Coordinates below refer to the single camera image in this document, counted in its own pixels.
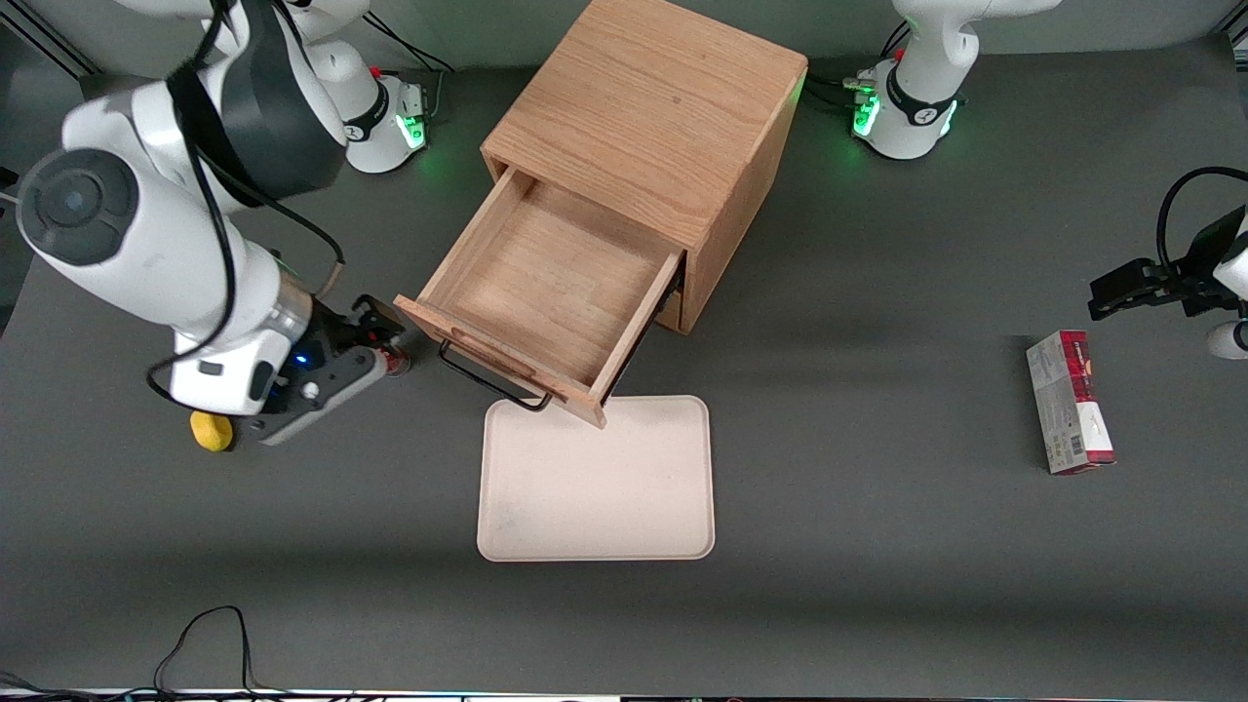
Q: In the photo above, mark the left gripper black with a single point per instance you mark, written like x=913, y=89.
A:
x=1195, y=271

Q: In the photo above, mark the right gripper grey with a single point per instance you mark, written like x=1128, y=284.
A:
x=338, y=331

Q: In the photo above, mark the wooden drawer with interior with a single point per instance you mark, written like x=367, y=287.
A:
x=556, y=283

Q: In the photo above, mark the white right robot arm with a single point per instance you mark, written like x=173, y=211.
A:
x=146, y=244

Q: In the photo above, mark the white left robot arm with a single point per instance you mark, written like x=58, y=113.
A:
x=916, y=97

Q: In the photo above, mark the closed wooden drawer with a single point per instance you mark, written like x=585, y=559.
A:
x=673, y=317

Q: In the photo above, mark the wooden drawer cabinet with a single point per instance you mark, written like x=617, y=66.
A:
x=663, y=107

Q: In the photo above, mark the red soda bottle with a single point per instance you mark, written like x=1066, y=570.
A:
x=400, y=364

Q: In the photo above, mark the red plaid cardboard box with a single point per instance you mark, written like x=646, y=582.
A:
x=1068, y=400

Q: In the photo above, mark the yellow lemon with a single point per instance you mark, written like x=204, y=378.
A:
x=210, y=434

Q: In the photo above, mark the cream rectangular plastic tray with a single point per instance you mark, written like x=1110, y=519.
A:
x=595, y=487

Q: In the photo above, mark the white rounded camera housing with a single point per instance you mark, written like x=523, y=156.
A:
x=1228, y=341

